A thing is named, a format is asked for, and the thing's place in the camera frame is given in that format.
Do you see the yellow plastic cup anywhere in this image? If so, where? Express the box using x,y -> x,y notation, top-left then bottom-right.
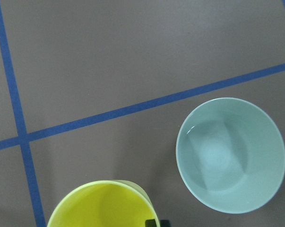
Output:
47,180 -> 160,227

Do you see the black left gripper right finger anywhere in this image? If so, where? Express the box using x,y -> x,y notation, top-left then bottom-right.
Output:
160,219 -> 170,227

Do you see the light green bowl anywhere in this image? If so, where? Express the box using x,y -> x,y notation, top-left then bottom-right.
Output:
176,97 -> 285,214

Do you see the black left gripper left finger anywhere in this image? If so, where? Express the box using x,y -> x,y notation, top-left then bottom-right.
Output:
145,219 -> 157,227

